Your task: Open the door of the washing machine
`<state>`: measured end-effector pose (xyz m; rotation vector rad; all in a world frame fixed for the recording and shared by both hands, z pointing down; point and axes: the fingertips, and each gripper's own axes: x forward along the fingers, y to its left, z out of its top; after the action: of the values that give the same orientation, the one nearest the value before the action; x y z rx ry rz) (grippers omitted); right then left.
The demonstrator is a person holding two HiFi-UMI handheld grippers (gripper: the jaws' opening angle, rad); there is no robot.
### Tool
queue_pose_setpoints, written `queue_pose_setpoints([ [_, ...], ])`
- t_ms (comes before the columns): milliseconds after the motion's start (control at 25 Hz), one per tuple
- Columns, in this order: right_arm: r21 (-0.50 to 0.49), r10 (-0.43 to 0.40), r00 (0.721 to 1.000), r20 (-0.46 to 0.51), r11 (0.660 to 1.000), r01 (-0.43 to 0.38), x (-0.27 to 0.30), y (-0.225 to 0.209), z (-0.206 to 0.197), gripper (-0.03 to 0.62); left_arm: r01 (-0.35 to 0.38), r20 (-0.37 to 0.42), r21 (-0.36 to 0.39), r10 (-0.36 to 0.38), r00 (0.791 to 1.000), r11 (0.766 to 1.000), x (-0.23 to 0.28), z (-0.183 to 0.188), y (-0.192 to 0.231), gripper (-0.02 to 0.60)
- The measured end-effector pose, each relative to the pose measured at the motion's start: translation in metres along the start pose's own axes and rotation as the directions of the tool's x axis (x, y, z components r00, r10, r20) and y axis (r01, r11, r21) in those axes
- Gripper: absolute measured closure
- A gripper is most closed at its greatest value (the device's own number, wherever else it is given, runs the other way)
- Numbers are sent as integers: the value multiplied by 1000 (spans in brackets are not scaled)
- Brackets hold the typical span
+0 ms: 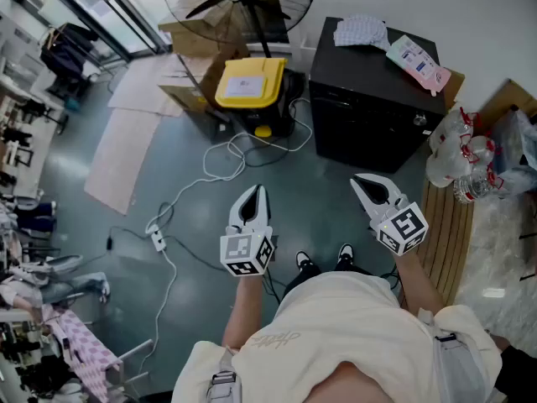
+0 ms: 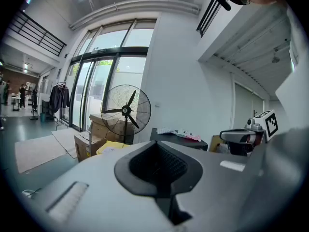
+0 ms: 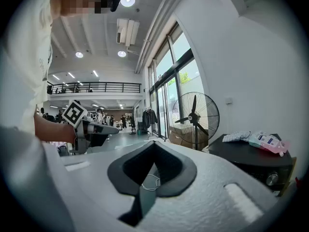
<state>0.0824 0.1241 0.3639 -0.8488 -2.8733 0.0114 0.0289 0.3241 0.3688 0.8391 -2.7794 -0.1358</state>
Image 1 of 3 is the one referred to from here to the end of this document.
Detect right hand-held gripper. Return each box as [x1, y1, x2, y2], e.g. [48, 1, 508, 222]
[350, 173, 430, 256]

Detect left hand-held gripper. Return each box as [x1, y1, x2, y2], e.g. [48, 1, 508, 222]
[220, 184, 279, 277]

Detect black washing machine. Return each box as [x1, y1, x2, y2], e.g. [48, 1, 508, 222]
[309, 16, 448, 174]

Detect person's right forearm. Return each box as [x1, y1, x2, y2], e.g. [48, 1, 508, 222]
[394, 248, 446, 317]

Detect person's left forearm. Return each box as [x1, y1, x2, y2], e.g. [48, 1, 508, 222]
[221, 273, 269, 350]

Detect brown cardboard box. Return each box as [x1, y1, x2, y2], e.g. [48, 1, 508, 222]
[158, 50, 253, 128]

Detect white-bagged water jug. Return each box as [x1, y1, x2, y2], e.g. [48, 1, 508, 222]
[425, 134, 473, 188]

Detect curved wooden slatted bench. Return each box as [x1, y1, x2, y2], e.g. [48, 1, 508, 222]
[398, 178, 475, 308]

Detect person's black trousers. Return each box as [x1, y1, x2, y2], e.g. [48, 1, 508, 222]
[283, 258, 374, 297]

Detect white power strip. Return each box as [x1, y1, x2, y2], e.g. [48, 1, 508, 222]
[149, 223, 168, 252]

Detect yellow lidded black bin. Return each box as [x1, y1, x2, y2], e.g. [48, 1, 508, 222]
[214, 56, 295, 138]

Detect brown cardboard panel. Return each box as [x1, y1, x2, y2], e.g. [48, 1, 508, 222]
[443, 68, 466, 109]

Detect pink detergent pouch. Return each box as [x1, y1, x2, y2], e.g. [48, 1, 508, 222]
[385, 34, 452, 97]

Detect flat cardboard sheet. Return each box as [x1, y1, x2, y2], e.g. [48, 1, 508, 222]
[83, 107, 163, 217]
[107, 55, 185, 119]

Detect person's beige t-shirt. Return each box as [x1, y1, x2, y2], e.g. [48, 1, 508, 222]
[171, 270, 503, 403]

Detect clear plastic bag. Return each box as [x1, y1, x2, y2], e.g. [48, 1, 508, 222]
[488, 107, 537, 199]

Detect light wooden panel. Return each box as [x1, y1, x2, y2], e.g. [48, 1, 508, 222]
[477, 77, 537, 138]

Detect white checked cloth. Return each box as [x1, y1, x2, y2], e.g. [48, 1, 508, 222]
[333, 13, 392, 52]

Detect large cardboard box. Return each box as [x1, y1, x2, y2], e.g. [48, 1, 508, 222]
[158, 0, 290, 58]

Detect pink checked ironing board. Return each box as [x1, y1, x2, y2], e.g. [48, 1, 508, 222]
[41, 303, 126, 403]

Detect white desk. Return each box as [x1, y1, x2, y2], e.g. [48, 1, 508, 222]
[0, 71, 64, 201]

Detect dark garment rack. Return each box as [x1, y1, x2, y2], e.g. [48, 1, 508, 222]
[39, 22, 102, 100]

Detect white power cable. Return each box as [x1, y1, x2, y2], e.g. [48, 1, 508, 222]
[136, 248, 178, 379]
[144, 97, 315, 234]

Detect clear water jug red handle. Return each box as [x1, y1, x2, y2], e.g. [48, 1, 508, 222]
[435, 107, 480, 142]
[460, 134, 501, 168]
[452, 166, 504, 205]

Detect black cable with adapter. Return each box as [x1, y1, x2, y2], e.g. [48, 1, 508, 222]
[106, 224, 236, 275]

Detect grey shoulder strap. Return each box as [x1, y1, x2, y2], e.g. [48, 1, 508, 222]
[205, 346, 244, 403]
[417, 308, 492, 403]

